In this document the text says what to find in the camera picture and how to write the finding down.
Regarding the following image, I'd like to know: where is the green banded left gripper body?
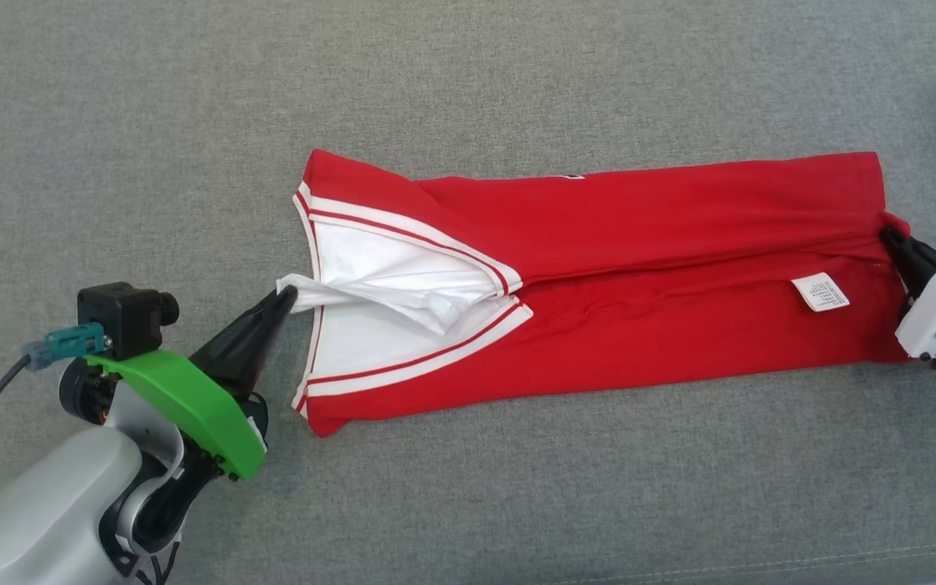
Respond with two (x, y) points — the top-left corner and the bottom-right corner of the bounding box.
(59, 349), (270, 482)

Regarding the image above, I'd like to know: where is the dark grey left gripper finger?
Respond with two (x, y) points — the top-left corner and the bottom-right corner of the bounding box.
(189, 288), (294, 397)
(232, 291), (298, 397)

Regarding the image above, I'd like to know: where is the red and white jersey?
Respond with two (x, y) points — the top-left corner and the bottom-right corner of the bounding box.
(276, 149), (912, 438)

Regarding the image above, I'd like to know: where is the teal cable connector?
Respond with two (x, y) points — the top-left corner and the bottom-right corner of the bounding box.
(21, 323), (108, 372)

